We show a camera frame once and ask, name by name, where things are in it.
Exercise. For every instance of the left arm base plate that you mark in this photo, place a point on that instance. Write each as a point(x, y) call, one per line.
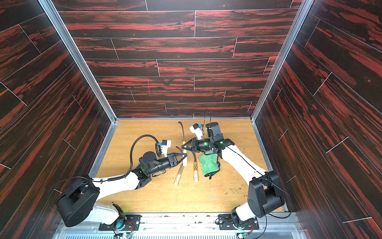
point(129, 222)

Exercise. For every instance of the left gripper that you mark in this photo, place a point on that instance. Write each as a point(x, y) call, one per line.
point(170, 160)

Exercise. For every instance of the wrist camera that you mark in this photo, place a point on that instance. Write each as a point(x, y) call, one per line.
point(165, 145)
point(197, 129)

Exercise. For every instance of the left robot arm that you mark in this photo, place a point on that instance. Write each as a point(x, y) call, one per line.
point(78, 202)

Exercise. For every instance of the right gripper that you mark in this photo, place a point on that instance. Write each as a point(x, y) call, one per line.
point(195, 144)

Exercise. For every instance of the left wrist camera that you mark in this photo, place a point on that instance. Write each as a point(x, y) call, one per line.
point(165, 145)

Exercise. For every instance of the small sickle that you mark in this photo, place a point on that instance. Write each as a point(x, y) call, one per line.
point(184, 141)
point(196, 178)
point(178, 177)

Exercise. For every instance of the green and black rag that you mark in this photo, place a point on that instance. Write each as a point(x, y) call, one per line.
point(209, 164)

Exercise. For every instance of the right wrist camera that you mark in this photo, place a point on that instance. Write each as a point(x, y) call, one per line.
point(197, 129)

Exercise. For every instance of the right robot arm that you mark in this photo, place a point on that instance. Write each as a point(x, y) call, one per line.
point(264, 193)

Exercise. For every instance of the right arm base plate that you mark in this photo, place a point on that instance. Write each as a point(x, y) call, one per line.
point(232, 222)

